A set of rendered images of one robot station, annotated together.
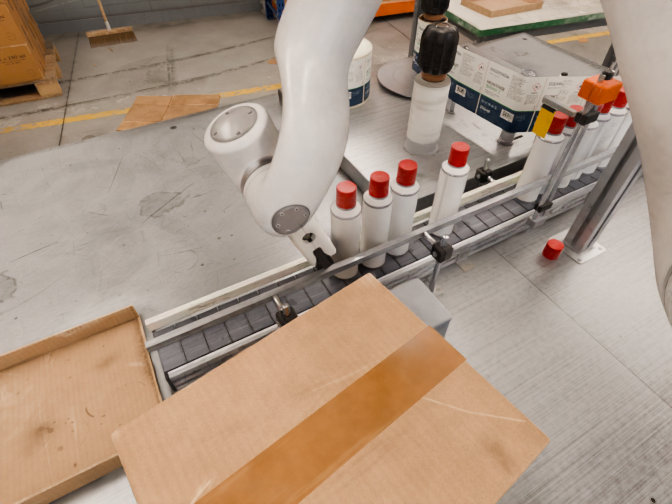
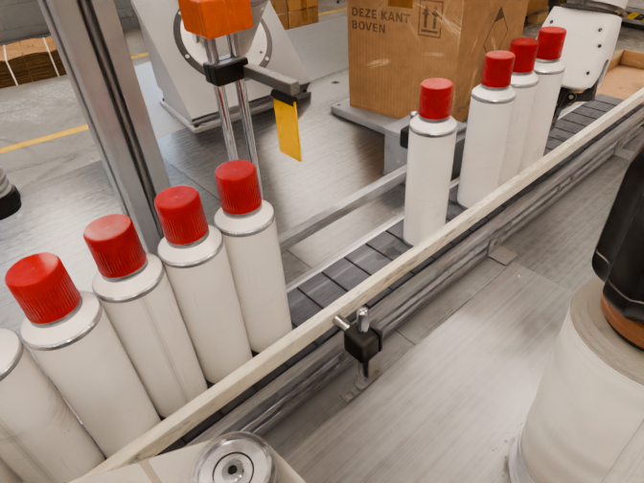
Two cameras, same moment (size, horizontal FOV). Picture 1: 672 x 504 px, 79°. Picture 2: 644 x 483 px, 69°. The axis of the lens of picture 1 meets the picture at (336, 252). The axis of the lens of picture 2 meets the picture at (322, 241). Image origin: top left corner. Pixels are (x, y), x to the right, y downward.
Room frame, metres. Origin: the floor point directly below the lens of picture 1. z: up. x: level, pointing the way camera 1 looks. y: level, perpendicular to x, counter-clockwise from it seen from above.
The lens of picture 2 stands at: (1.08, -0.43, 1.27)
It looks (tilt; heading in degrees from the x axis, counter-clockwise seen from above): 39 degrees down; 171
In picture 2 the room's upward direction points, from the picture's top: 5 degrees counter-clockwise
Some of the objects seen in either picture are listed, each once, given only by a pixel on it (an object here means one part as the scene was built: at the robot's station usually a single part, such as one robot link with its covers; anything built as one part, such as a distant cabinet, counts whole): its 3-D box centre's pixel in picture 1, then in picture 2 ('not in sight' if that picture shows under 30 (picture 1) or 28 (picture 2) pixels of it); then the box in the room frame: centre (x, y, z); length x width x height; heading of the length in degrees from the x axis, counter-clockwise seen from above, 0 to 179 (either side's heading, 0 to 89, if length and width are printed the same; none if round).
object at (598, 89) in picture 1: (552, 151); (261, 168); (0.67, -0.41, 1.05); 0.10 x 0.04 x 0.33; 29
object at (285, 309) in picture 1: (283, 325); not in sight; (0.37, 0.09, 0.91); 0.07 x 0.03 x 0.16; 29
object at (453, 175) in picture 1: (449, 191); (428, 170); (0.63, -0.22, 0.98); 0.05 x 0.05 x 0.20
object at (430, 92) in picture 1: (430, 92); (634, 363); (0.94, -0.23, 1.03); 0.09 x 0.09 x 0.30
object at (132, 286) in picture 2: (574, 145); (150, 325); (0.79, -0.53, 0.98); 0.05 x 0.05 x 0.20
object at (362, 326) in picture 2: (481, 179); (364, 349); (0.79, -0.35, 0.89); 0.03 x 0.03 x 0.12; 29
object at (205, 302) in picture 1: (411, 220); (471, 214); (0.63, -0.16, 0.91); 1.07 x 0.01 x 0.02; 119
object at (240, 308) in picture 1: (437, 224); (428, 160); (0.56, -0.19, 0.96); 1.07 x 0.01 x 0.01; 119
